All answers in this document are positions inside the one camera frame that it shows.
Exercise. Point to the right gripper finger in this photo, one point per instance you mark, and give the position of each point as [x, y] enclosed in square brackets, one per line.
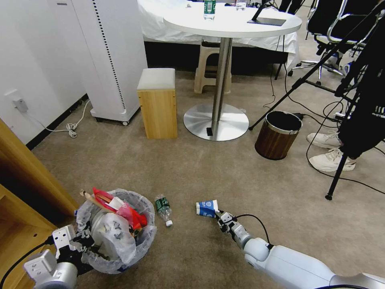
[219, 221]
[228, 217]

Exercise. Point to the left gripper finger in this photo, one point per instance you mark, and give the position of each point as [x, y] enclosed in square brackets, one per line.
[81, 236]
[96, 256]

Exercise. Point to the blue and white carton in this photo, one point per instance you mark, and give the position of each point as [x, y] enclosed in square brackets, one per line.
[206, 207]

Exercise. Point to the silver trash bin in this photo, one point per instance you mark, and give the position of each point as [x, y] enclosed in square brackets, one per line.
[99, 225]

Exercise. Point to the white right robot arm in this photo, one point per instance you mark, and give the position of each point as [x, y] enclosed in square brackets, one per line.
[288, 262]

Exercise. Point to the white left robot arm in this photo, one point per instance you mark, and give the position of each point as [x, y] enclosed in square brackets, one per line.
[58, 272]

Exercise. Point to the clear plastic bin liner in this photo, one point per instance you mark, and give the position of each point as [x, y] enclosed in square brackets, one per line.
[126, 251]

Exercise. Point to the wood grain waste bin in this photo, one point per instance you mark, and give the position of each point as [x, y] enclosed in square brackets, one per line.
[273, 141]

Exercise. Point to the wooden stick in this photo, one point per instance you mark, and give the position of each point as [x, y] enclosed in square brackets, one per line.
[93, 200]

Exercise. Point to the white crumpled paper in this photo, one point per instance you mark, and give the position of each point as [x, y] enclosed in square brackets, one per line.
[114, 203]

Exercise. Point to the pink wrapper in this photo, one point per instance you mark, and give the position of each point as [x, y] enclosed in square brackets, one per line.
[124, 210]

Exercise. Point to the red plastic bag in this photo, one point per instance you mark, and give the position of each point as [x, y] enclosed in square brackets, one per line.
[139, 219]

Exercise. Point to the crushed green label plastic bottle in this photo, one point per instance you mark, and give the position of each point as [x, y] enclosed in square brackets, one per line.
[161, 204]

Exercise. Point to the wooden cabinet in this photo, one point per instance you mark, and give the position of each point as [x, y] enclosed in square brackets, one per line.
[24, 180]

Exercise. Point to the person's white shoe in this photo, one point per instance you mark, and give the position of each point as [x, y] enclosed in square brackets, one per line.
[331, 161]
[323, 140]

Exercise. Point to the wooden stool with white cushion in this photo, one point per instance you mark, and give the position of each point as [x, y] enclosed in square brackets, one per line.
[159, 111]

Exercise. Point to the beige plastic stool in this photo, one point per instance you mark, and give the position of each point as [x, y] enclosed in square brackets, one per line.
[200, 81]

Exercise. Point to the white power strip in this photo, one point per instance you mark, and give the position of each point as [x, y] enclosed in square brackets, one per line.
[340, 115]

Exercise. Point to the black tripod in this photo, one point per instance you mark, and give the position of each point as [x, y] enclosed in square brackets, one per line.
[300, 82]

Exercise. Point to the person's leg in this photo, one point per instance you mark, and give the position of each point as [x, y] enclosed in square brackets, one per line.
[367, 120]

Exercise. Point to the white tower appliance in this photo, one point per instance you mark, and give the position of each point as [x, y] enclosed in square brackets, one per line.
[105, 60]

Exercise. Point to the black flat stand base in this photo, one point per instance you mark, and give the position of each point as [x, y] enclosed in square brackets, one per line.
[267, 21]

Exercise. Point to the upright green label bottle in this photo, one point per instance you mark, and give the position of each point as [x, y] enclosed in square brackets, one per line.
[209, 9]

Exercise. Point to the clear drinking glass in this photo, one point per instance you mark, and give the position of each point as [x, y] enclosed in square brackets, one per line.
[241, 4]

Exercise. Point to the black office chair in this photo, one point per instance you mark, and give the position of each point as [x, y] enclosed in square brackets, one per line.
[331, 15]

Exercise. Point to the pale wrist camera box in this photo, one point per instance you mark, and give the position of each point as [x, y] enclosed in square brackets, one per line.
[63, 237]

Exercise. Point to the grey wall plug adapter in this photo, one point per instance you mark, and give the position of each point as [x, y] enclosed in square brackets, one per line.
[20, 104]

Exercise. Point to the round white pedestal table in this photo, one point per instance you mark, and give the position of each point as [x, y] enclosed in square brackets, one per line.
[228, 25]

